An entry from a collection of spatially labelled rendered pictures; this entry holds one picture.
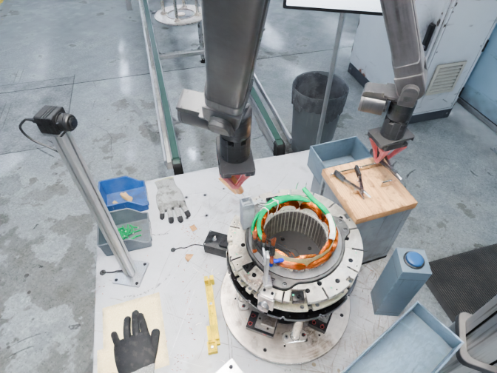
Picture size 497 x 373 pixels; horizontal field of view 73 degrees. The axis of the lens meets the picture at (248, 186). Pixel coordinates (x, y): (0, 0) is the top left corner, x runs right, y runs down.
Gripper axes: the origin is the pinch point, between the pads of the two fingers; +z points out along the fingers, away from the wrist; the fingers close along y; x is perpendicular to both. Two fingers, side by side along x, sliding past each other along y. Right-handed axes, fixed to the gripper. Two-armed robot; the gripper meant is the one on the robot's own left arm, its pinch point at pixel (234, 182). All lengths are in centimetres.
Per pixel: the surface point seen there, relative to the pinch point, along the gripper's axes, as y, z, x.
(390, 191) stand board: -5.4, 17.4, 45.0
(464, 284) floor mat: -8, 121, 132
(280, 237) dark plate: 2.6, 22.1, 12.1
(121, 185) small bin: -42, 48, -38
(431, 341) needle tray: 33, 18, 38
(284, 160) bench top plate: -49, 50, 28
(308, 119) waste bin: -125, 96, 68
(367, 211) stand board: 0.4, 17.1, 35.6
